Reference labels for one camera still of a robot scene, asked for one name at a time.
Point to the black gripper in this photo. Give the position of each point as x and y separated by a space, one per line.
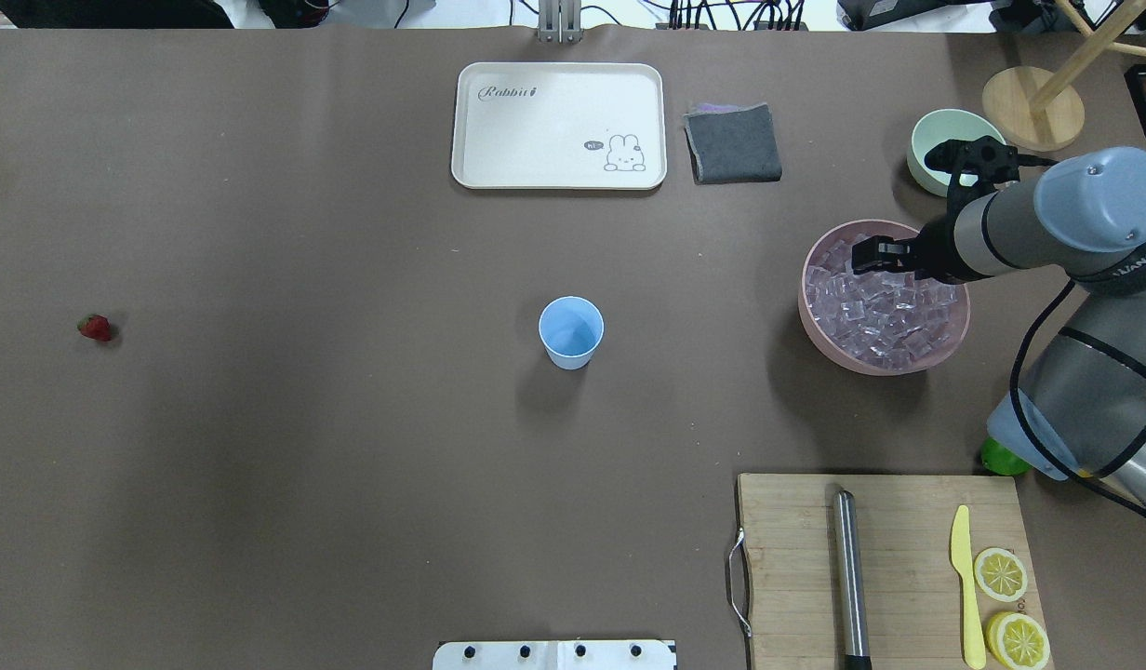
936 251

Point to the red strawberry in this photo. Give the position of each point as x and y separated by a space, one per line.
97 328

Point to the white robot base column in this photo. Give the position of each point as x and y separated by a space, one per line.
557 654

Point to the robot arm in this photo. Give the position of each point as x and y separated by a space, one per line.
1075 407

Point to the pink bowl of ice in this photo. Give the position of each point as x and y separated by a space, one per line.
877 323

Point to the light blue cup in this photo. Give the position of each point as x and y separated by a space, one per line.
571 329

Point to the grey folded cloth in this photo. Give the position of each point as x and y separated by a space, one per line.
733 144

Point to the wooden mug tree stand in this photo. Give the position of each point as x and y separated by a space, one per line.
1040 110

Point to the green lime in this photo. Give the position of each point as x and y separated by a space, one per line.
999 460

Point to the wooden cutting board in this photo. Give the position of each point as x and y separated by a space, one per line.
912 592

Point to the yellow plastic knife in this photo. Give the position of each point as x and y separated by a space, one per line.
960 555

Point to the lemon half slice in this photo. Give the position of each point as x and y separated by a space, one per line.
1001 575

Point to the cream rabbit tray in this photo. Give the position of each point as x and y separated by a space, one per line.
559 126

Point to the aluminium frame post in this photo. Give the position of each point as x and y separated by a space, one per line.
559 21

